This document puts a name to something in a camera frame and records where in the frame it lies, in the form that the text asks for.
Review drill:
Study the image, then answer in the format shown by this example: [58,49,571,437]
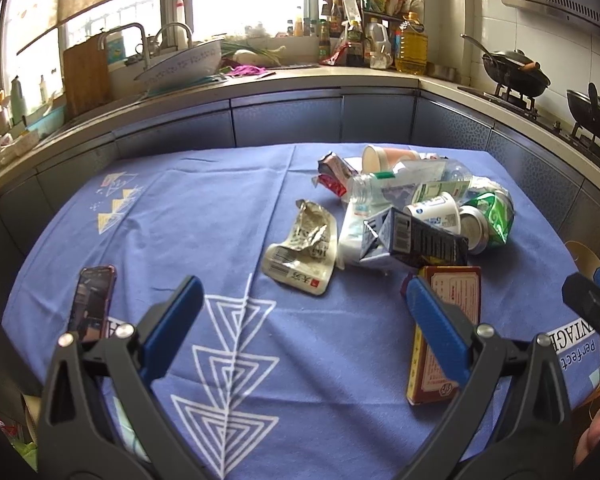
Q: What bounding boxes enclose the chrome sink faucet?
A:
[97,20,195,68]

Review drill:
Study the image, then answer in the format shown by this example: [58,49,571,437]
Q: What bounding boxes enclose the white plastic jug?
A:
[365,18,393,70]

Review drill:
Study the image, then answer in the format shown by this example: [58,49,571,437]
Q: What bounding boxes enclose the white and green milk pouch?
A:
[336,202,384,270]

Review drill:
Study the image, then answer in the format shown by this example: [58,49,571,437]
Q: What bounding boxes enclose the clear plastic bottle green label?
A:
[347,158,472,207]

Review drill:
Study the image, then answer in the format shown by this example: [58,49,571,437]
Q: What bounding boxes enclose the blue patterned tablecloth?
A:
[0,142,600,480]

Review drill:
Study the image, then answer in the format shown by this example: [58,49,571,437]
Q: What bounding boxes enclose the pink and white paper cup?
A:
[362,144,419,174]

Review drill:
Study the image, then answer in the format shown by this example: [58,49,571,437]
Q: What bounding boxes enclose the round beige trash bin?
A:
[565,240,600,281]

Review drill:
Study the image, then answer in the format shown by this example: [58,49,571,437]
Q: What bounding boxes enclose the white patterned basin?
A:
[134,39,222,91]

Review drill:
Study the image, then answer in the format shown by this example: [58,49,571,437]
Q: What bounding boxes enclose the yellow cooking oil bottle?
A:
[394,11,428,75]

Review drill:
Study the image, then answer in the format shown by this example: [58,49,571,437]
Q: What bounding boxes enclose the crushed green aluminium can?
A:
[458,191,515,255]

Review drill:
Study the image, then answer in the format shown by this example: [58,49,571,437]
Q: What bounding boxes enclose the red snack wrapper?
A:
[312,152,358,198]

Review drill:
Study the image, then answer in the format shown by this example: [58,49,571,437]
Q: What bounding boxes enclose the person's right hand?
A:
[573,409,600,466]

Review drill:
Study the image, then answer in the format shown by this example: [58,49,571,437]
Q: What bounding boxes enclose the wooden cutting board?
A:
[62,36,112,118]

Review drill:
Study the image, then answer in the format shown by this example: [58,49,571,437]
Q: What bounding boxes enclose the dark blue milk carton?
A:
[358,207,468,269]

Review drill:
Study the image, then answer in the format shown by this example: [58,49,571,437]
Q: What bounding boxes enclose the white yogurt cup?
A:
[406,192,460,235]

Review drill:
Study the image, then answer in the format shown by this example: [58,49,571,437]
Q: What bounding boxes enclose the smartphone with red case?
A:
[67,266,116,342]

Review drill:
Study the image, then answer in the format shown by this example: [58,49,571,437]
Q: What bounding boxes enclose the red and cream carton box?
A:
[405,266,481,405]

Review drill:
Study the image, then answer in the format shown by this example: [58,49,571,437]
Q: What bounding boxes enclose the beige foil pouch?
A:
[261,200,338,296]

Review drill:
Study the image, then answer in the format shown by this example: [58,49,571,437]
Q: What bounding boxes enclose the black wok with handle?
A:
[460,34,550,99]

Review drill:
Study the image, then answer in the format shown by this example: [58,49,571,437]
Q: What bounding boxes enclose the black pan with lid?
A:
[567,82,600,138]

